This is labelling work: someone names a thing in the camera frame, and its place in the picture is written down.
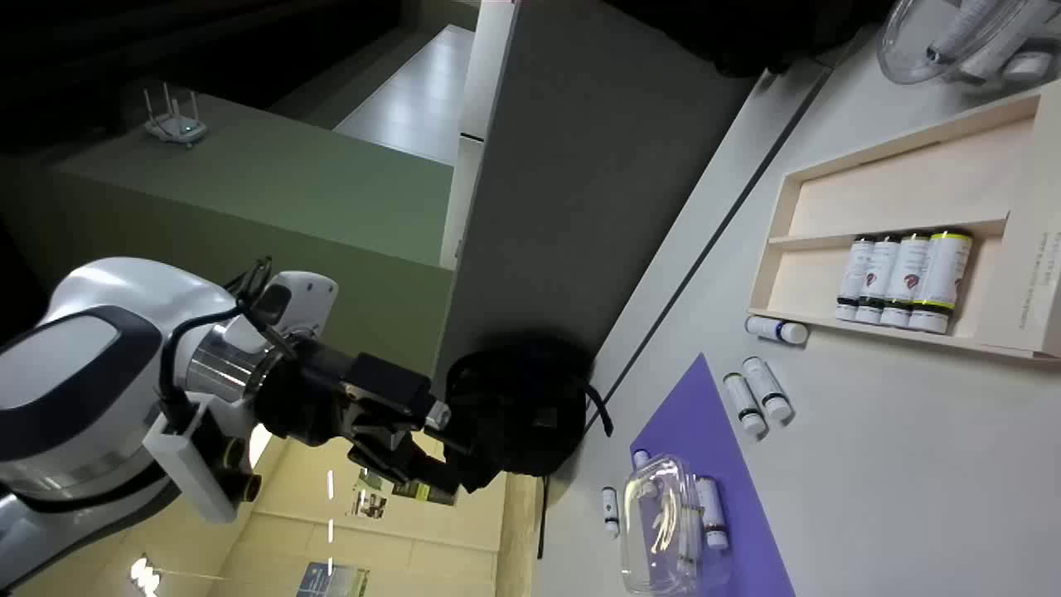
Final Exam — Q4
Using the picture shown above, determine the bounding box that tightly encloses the purple mat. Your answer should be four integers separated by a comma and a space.
622, 351, 801, 597

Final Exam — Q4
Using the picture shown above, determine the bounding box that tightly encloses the gray desk divider panel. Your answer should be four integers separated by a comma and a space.
435, 0, 775, 385

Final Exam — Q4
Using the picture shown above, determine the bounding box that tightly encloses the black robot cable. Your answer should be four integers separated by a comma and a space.
153, 255, 285, 441

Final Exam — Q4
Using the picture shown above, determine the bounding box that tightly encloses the white wifi router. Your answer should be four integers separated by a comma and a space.
137, 78, 211, 149

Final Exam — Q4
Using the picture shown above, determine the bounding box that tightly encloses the black and white wall poster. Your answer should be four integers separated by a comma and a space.
352, 483, 392, 524

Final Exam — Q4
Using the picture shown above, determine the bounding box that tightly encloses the light wooden tray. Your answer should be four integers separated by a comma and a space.
745, 77, 1061, 374

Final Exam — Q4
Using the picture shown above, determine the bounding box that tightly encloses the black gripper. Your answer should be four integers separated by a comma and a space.
259, 336, 503, 497

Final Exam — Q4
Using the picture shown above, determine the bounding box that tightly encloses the blue wall poster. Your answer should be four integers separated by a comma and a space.
290, 557, 376, 597

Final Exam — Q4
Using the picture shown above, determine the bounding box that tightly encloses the black backpack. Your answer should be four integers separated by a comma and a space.
442, 328, 615, 493

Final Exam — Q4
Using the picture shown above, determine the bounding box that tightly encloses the clear round plastic container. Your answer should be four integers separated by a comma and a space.
874, 0, 1061, 91

